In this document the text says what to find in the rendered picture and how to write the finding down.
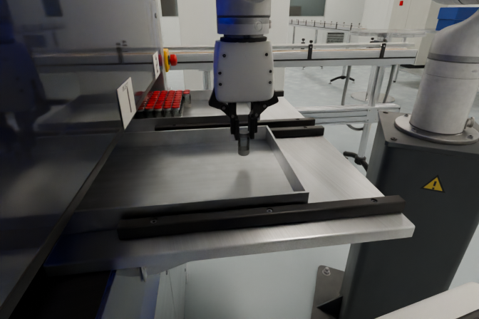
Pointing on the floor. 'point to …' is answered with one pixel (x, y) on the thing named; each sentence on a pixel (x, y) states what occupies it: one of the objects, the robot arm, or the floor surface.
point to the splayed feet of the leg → (357, 159)
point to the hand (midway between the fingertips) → (243, 126)
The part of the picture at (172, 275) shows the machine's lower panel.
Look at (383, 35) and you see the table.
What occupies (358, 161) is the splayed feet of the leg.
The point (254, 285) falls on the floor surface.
